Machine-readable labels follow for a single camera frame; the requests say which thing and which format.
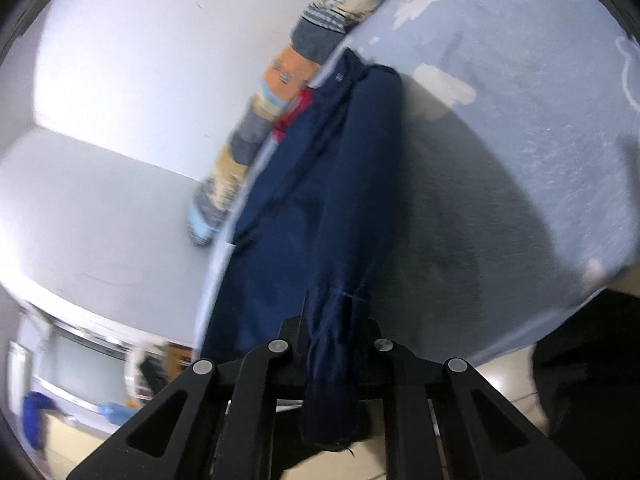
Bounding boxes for navy work jacket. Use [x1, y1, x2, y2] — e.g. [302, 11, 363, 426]
[200, 49, 406, 456]

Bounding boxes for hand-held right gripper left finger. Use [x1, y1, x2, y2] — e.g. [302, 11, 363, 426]
[65, 290, 310, 480]

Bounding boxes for light blue cloud bed sheet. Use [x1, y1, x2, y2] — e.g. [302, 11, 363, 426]
[192, 0, 640, 368]

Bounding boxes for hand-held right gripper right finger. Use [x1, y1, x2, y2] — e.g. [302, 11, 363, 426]
[357, 317, 586, 480]

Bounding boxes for blue cloth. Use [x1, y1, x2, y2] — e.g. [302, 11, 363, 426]
[22, 391, 52, 450]

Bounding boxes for rolled patchwork quilt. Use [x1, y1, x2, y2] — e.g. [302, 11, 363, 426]
[186, 0, 411, 248]

